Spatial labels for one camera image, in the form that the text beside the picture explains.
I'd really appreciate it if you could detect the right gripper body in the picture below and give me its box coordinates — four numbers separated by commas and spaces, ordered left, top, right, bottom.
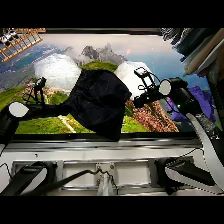
133, 87, 164, 109

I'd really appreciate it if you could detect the black garment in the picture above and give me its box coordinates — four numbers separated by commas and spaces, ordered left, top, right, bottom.
64, 68, 133, 141

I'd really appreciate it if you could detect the heap of clothes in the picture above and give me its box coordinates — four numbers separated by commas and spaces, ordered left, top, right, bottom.
159, 27, 224, 78

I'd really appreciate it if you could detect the purple garment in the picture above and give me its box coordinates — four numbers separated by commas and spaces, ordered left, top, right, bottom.
165, 85, 217, 123

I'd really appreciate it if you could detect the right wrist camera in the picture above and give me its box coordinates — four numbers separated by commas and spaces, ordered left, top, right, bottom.
133, 66, 156, 92

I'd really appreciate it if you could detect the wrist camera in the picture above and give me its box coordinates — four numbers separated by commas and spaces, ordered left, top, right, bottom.
133, 66, 156, 92
25, 77, 48, 105

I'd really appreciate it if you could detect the silver frame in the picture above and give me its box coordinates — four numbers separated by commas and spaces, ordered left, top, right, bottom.
0, 137, 224, 197

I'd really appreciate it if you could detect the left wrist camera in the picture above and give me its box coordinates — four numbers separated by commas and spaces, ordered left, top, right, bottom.
25, 77, 48, 105

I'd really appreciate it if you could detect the black cable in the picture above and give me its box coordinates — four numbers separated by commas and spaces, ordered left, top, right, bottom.
21, 168, 118, 197

